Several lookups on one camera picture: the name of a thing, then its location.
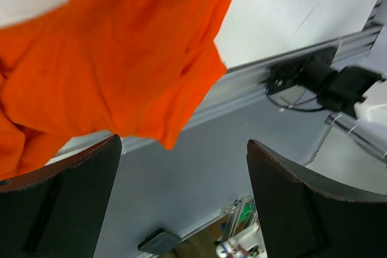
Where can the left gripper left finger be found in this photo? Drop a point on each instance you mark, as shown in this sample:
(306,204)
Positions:
(58,210)

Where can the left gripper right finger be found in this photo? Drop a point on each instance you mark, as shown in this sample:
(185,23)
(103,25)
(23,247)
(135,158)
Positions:
(305,214)

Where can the orange t shirt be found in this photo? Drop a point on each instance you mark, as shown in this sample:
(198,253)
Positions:
(131,67)

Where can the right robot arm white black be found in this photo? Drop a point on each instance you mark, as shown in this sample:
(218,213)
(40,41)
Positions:
(337,91)

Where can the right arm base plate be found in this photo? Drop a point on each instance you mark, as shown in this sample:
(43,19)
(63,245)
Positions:
(290,73)

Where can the aluminium rail frame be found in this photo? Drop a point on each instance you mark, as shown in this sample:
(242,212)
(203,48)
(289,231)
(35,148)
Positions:
(244,84)

